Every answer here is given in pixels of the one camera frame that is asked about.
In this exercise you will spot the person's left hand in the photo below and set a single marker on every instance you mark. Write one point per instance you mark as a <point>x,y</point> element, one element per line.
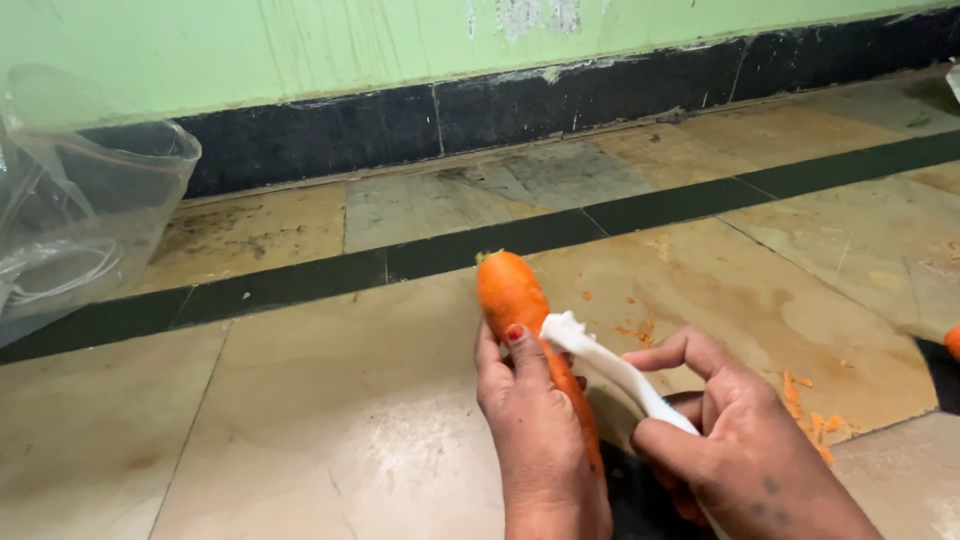
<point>529,427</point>

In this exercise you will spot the person's right hand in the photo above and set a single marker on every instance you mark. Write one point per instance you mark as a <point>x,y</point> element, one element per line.
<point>750,450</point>

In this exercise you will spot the white plastic peeler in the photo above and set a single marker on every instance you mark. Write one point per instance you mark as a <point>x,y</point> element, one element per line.
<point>600,358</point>

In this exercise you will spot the orange carrot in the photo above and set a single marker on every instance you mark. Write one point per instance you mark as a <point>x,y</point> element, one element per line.
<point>953,342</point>
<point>510,292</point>

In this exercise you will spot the carrot peel scraps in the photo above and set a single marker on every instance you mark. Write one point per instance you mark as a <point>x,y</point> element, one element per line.
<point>814,424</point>

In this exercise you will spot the black cloth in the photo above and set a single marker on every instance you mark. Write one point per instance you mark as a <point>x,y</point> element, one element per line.
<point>941,382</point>
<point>637,502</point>

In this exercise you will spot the white object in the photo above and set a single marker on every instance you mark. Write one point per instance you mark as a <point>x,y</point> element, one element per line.
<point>955,81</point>

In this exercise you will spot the clear plastic bag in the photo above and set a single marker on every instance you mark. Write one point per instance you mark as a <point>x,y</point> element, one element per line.
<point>82,195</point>

